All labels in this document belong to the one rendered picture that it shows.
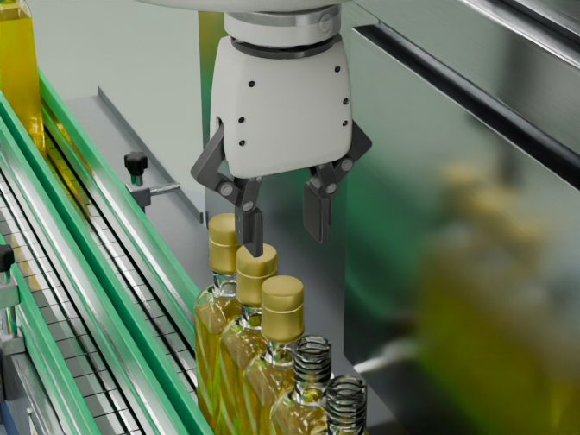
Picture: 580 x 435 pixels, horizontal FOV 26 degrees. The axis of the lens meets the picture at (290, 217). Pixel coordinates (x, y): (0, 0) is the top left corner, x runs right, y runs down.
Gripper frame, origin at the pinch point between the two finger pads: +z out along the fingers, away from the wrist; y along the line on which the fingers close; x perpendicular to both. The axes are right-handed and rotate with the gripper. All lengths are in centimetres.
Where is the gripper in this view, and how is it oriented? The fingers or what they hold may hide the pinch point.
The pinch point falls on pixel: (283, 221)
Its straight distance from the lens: 97.7
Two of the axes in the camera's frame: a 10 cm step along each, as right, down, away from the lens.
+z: 0.0, 8.8, 4.8
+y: -9.1, 2.0, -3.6
